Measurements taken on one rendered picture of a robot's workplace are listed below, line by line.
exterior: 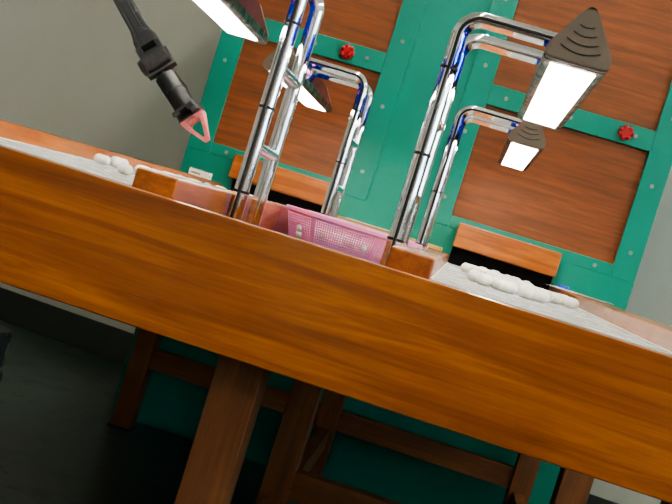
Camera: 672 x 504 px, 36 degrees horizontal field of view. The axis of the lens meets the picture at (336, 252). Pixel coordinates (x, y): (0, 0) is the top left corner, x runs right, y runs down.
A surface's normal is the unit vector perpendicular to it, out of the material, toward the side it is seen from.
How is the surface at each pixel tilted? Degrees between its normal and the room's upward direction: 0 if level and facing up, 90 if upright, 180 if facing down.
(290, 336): 90
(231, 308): 90
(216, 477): 90
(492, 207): 90
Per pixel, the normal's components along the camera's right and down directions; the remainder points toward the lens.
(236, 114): -0.11, 0.00
